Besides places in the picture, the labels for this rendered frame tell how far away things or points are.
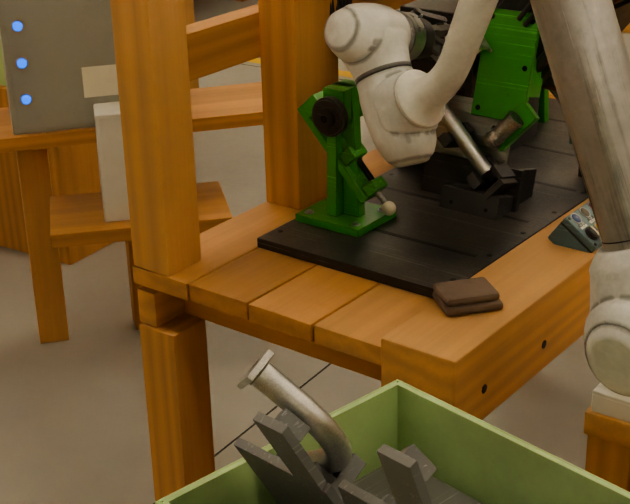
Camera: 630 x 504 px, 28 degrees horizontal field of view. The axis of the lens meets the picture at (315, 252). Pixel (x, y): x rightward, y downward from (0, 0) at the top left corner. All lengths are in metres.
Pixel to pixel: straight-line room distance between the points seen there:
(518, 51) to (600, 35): 0.81
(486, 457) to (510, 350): 0.44
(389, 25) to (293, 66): 0.35
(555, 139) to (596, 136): 1.24
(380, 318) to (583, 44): 0.66
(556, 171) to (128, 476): 1.38
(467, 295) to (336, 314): 0.22
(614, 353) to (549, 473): 0.18
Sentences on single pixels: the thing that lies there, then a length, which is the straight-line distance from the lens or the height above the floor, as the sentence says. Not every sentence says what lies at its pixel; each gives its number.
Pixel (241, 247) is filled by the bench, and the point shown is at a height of 0.88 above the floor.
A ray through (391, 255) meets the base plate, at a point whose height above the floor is 0.90.
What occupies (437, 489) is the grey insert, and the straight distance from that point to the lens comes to 1.73.
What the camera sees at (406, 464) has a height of 1.15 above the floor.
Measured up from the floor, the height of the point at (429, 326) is 0.90.
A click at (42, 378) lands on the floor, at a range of 3.83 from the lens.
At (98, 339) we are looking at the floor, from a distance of 4.01.
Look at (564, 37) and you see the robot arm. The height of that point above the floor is 1.42.
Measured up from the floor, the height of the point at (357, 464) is 1.01.
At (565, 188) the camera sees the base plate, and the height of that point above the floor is 0.90.
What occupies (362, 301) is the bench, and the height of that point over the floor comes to 0.88.
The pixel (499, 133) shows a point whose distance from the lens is 2.44.
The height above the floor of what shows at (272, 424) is 1.12.
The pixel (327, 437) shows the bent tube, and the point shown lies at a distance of 1.38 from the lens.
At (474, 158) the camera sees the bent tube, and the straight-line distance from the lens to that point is 2.46.
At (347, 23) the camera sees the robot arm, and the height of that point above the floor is 1.33.
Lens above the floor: 1.83
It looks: 24 degrees down
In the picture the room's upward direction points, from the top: 1 degrees counter-clockwise
